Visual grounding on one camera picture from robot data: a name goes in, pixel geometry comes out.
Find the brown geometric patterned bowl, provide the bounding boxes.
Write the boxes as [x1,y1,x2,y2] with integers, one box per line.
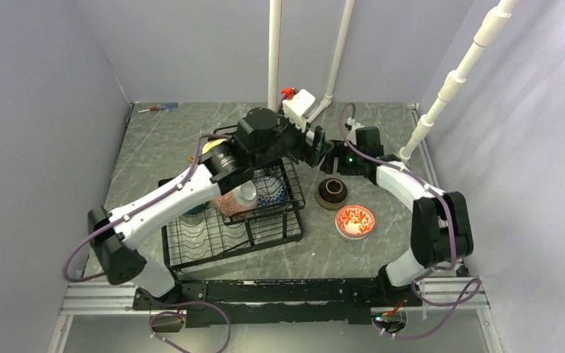
[315,178,349,210]

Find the teal white bowl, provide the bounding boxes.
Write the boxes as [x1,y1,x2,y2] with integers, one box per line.
[180,203,207,227]

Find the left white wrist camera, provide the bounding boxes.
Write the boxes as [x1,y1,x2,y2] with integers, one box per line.
[281,88,316,132]

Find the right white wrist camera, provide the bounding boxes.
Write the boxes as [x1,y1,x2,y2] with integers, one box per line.
[344,121,364,145]

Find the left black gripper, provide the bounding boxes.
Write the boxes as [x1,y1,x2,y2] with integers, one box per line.
[252,99,333,169]

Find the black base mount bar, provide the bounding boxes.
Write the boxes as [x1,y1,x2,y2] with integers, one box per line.
[132,277,422,328]

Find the yellow patterned bowl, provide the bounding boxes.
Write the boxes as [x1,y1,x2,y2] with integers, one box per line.
[201,138,227,155]

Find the pink patterned bowl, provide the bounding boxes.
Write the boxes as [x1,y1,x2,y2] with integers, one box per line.
[215,181,257,217]

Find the orange floral bowl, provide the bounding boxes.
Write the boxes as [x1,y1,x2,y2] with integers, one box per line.
[335,205,376,240]

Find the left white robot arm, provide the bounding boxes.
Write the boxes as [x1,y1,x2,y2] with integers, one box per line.
[88,107,333,309]

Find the black wire dish rack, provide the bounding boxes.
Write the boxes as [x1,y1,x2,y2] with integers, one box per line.
[161,157,305,271]

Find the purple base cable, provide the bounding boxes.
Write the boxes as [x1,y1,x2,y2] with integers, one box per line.
[149,300,232,353]

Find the red blue screwdriver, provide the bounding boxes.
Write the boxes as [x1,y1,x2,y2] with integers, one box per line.
[138,102,178,113]

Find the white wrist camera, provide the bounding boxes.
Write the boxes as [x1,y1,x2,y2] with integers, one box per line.
[344,121,364,145]
[281,88,316,132]

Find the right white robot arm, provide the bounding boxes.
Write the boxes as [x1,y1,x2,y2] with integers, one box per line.
[314,124,474,305]

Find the blue white patterned bowl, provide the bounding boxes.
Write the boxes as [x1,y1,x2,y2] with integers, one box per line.
[255,176,288,208]

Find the white pvc pipe frame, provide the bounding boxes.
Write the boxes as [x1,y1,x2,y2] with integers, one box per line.
[267,0,517,162]

